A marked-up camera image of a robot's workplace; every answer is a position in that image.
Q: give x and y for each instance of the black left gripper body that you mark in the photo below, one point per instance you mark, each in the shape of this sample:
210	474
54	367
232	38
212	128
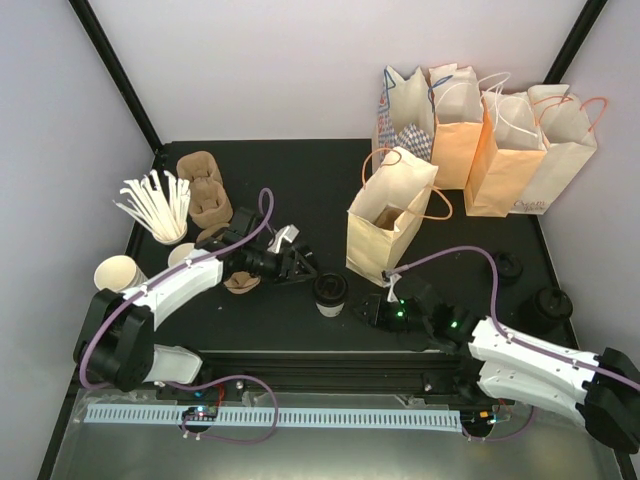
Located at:
284	274

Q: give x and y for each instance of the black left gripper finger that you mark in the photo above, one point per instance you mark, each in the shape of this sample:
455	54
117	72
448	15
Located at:
305	260
301	275

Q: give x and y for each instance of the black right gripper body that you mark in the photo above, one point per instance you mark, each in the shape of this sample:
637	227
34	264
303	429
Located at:
388	321

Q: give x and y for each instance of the white paper cup GOOD print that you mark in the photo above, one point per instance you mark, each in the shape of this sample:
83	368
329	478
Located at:
330	307

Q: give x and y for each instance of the cream paper bag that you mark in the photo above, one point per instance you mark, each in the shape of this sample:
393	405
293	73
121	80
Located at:
403	181

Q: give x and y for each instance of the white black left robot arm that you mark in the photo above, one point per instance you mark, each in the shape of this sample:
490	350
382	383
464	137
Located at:
116	344

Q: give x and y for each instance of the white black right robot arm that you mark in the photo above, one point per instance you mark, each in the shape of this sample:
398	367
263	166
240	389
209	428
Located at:
599	392

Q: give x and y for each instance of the brown pulp carrier on table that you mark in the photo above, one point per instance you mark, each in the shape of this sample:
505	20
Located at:
239	282

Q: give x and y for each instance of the brown pulp cup carrier stack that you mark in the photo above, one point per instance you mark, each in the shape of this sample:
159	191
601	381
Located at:
209	203

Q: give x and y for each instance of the white cup of straws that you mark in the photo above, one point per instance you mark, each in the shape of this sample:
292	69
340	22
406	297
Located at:
159	203

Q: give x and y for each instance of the black cup lids stack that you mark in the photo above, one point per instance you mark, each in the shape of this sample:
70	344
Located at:
545	311

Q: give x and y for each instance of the kraft paper cup stack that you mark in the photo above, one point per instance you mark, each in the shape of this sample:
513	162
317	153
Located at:
118	273

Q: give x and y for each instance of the blue patterned paper bag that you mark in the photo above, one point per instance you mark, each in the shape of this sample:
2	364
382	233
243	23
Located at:
405	116

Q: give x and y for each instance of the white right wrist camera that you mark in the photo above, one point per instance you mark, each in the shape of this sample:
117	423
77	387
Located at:
391	278

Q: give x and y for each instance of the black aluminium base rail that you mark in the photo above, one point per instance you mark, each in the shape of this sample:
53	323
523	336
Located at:
444	378

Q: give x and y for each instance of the light blue cable duct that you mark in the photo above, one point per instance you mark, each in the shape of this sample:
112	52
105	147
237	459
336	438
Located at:
332	418

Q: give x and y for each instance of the orange paper bag white handles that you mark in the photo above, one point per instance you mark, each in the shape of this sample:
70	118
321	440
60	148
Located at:
510	150

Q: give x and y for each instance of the orange paper bag blue handles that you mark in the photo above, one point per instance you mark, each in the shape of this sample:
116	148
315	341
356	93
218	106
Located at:
459	113

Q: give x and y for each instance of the beige paper bag orange handles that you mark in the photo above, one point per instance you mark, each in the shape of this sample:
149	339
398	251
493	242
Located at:
568	125

